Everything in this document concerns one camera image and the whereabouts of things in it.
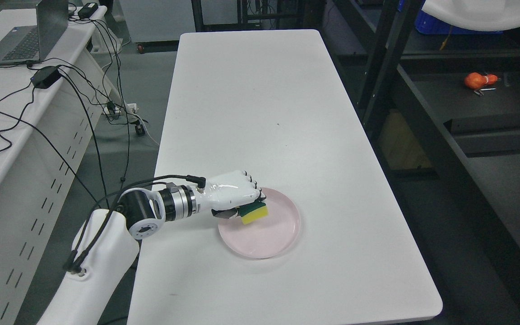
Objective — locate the white robotic left hand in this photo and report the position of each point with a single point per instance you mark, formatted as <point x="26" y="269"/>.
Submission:
<point x="224" y="193"/>

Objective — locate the green yellow sponge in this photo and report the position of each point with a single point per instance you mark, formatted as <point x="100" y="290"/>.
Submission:
<point x="252" y="212"/>

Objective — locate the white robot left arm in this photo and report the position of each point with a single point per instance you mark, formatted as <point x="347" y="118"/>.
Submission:
<point x="107" y="244"/>

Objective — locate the black metal shelf rack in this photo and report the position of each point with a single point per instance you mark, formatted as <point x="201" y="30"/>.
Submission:
<point x="451" y="154"/>

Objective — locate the orange object on shelf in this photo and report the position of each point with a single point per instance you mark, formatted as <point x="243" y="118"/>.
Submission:
<point x="476" y="81"/>

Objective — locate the white cloth sheet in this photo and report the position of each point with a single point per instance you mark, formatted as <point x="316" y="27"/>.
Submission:
<point x="477" y="15"/>

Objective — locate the pink round plate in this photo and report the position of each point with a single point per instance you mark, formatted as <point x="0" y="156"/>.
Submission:
<point x="268" y="236"/>

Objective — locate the white power strip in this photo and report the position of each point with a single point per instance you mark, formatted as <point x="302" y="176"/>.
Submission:
<point x="113" y="111"/>

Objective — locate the white side desk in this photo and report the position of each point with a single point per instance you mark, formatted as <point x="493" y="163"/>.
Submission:
<point x="43" y="137"/>

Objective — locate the black power adapter brick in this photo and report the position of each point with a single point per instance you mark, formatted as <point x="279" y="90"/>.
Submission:
<point x="45" y="77"/>

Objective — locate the grey open laptop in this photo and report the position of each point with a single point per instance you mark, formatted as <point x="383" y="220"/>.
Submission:
<point x="32" y="43"/>

